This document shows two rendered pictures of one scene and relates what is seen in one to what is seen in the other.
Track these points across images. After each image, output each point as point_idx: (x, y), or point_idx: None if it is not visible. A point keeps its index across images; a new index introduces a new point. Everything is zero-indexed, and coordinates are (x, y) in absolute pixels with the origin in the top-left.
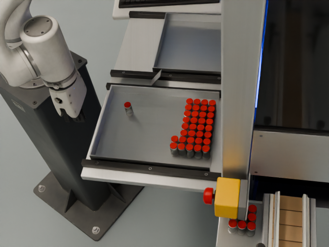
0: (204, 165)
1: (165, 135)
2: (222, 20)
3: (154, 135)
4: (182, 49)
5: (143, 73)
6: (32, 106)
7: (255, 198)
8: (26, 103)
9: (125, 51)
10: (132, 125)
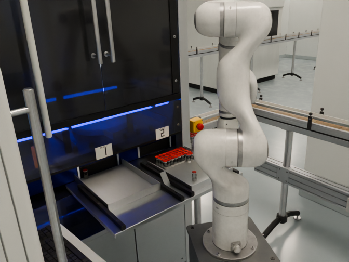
0: (187, 147)
1: (188, 166)
2: (187, 37)
3: (192, 168)
4: (129, 191)
5: (166, 186)
6: (249, 218)
7: None
8: (253, 222)
9: (159, 209)
10: (198, 175)
